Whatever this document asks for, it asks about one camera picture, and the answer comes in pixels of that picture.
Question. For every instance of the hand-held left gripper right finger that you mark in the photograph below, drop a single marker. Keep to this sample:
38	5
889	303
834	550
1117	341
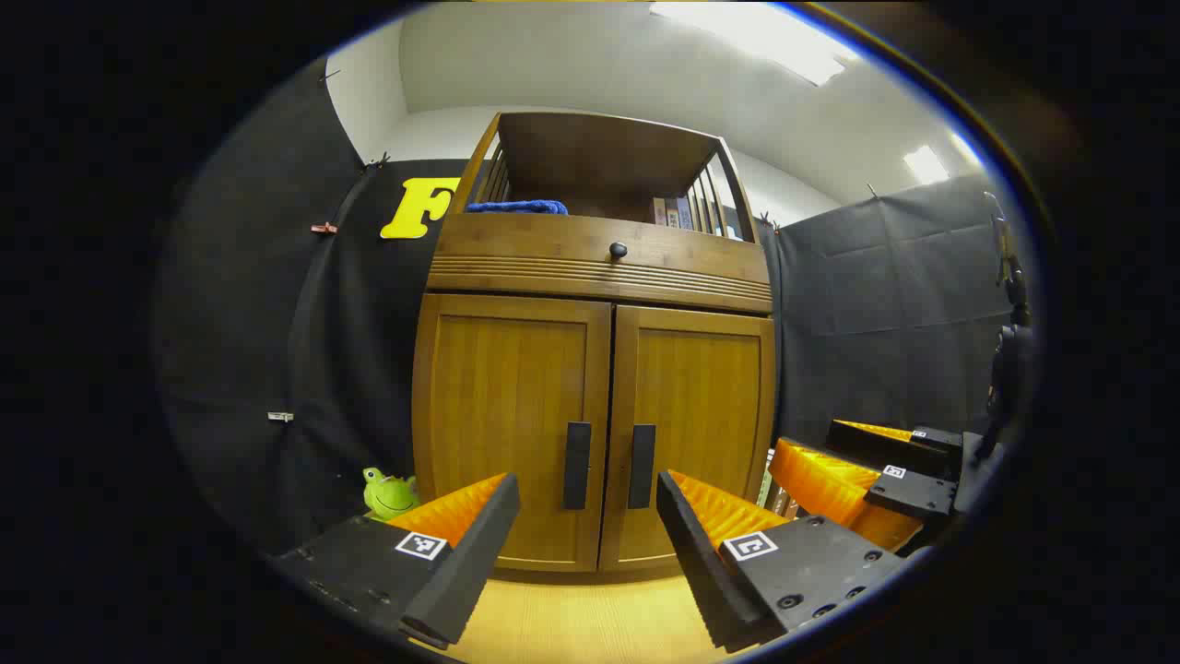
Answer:
701	572

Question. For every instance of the blue folded cloth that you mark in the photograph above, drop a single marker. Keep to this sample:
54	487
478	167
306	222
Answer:
516	207

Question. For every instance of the green frog plush toy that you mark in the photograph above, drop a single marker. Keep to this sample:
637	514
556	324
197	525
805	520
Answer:
387	495

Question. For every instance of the upright book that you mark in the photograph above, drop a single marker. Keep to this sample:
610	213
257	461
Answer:
685	214
659	212
672	214

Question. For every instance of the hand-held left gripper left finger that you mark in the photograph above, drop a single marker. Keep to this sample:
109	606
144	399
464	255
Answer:
470	563

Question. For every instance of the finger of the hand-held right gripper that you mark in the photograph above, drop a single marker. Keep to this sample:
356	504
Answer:
820	484
876	447

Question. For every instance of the wooden cabinet door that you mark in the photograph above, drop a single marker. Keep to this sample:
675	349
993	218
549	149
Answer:
498	406
701	406

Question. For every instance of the black backdrop cloth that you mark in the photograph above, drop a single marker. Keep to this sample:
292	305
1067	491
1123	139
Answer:
885	295
258	323

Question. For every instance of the wooden drawer with black knob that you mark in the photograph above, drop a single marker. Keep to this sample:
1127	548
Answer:
553	240

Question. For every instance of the wooden double-door shoe cabinet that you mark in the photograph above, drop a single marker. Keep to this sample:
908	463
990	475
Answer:
590	157

